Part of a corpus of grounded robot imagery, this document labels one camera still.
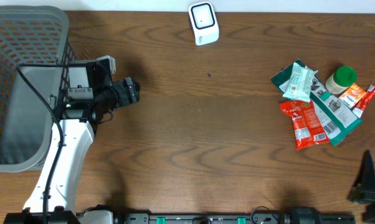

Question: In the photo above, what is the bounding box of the white green packet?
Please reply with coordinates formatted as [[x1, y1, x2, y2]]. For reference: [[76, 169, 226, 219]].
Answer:
[[271, 60, 363, 146]]

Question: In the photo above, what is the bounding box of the red snack packet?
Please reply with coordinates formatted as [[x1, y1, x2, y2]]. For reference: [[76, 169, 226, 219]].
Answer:
[[279, 100, 330, 151]]

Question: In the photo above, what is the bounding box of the small orange box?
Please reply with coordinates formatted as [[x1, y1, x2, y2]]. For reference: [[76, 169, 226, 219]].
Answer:
[[338, 83, 366, 109]]

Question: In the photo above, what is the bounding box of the small red sachet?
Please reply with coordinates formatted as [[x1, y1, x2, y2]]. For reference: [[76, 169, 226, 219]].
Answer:
[[352, 84, 375, 118]]

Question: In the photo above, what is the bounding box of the green lid spice jar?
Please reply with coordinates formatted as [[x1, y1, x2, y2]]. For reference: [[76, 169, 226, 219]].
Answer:
[[325, 65, 358, 95]]

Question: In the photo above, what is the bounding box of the teal packet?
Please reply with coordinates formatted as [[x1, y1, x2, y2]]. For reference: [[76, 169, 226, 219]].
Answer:
[[283, 62, 318, 103]]

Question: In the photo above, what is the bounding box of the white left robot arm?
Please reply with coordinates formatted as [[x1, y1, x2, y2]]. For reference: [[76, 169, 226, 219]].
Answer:
[[4, 55, 140, 224]]

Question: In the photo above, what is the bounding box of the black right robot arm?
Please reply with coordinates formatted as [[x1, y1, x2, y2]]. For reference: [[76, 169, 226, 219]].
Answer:
[[279, 150, 375, 224]]

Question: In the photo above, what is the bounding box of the white barcode scanner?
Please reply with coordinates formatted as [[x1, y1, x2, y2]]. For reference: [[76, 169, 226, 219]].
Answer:
[[188, 1, 220, 46]]

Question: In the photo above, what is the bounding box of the grey plastic mesh basket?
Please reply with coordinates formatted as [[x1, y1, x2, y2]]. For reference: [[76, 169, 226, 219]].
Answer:
[[0, 6, 76, 172]]

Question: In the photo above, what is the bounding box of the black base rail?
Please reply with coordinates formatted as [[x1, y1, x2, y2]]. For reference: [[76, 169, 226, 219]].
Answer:
[[78, 203, 356, 224]]

